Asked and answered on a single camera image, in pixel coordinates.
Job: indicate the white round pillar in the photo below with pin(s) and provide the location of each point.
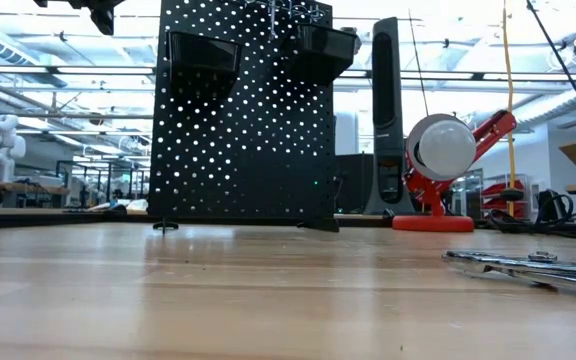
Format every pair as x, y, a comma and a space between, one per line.
346, 132

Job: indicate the white humanoid robot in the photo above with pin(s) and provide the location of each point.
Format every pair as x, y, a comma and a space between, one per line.
3, 145

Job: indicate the black tower heater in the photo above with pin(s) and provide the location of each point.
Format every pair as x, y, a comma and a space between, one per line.
390, 75

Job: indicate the black pegboard bin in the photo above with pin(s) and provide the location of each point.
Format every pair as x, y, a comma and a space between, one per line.
203, 65
318, 55

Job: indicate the silver combination wrench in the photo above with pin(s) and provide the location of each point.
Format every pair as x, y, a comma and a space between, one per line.
272, 25

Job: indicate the white light bulb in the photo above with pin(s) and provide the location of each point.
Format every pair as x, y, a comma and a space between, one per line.
447, 148

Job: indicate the black upright block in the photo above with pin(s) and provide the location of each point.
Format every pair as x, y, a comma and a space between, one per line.
549, 205

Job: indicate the red cabinet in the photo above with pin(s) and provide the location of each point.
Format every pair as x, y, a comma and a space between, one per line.
493, 195

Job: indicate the long wooden bench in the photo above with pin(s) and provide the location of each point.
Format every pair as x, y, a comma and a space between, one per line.
28, 188

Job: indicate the thin black pole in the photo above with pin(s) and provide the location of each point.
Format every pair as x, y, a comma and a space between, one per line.
563, 65

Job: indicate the black aluminium rig frame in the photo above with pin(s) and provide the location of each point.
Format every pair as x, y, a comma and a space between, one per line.
68, 220

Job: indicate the red desk lamp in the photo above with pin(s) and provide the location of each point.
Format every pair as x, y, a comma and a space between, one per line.
430, 222

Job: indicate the white cloth bundle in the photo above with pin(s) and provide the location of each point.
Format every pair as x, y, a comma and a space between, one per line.
128, 205

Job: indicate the black perforated pegboard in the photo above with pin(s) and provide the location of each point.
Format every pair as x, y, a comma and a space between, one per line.
243, 150

